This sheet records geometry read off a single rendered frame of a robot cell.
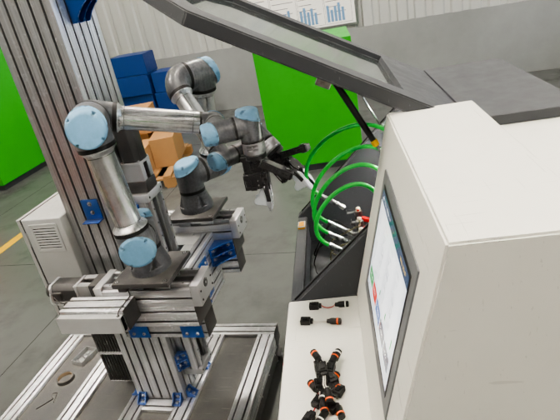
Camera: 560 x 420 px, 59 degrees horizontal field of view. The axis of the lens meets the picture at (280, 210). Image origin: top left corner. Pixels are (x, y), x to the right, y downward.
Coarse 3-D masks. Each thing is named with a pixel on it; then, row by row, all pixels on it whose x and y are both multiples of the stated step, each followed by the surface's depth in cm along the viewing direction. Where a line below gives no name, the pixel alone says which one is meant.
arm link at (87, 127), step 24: (72, 120) 141; (96, 120) 143; (72, 144) 143; (96, 144) 144; (96, 168) 150; (120, 168) 155; (120, 192) 155; (120, 216) 157; (120, 240) 160; (144, 240) 160; (144, 264) 163
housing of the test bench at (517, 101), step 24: (432, 72) 186; (456, 72) 180; (480, 72) 174; (504, 72) 168; (456, 96) 153; (480, 96) 148; (504, 96) 144; (528, 96) 140; (552, 96) 137; (504, 120) 131; (528, 120) 131; (552, 120) 128; (528, 144) 117; (552, 144) 114; (552, 168) 103
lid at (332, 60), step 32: (160, 0) 130; (192, 0) 153; (224, 0) 180; (224, 32) 125; (256, 32) 131; (288, 32) 166; (320, 32) 185; (288, 64) 127; (320, 64) 126; (352, 64) 155; (384, 64) 175; (384, 96) 129; (416, 96) 134
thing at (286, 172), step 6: (264, 162) 163; (270, 162) 164; (276, 162) 167; (264, 168) 164; (270, 168) 163; (276, 168) 163; (282, 168) 164; (288, 168) 165; (282, 174) 164; (288, 174) 163
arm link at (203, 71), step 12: (192, 60) 202; (204, 60) 203; (192, 72) 199; (204, 72) 202; (216, 72) 205; (192, 84) 200; (204, 84) 204; (204, 96) 207; (204, 108) 210; (204, 156) 221; (228, 168) 229
